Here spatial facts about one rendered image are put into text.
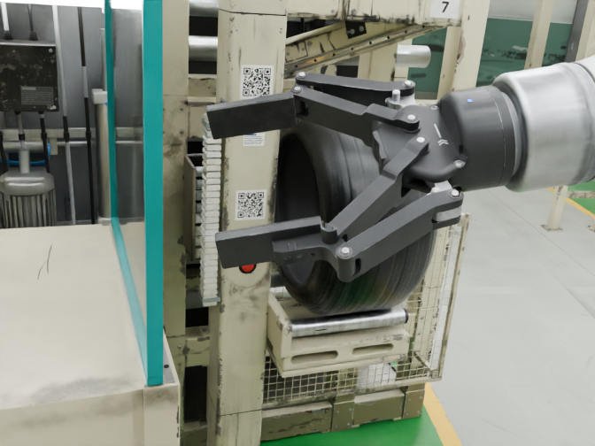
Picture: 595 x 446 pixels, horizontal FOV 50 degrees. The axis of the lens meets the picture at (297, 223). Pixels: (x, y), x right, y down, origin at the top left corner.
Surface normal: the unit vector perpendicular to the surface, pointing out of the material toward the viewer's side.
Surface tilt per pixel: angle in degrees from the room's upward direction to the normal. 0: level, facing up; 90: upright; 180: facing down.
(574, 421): 0
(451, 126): 102
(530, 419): 0
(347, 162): 49
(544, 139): 82
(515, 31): 90
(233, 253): 116
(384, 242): 107
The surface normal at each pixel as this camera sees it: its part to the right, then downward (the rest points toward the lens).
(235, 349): 0.33, 0.36
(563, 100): -0.02, -0.26
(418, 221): 0.56, 0.59
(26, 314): 0.07, -0.93
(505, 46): 0.11, 0.36
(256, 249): 0.14, 0.73
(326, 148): -0.45, -0.37
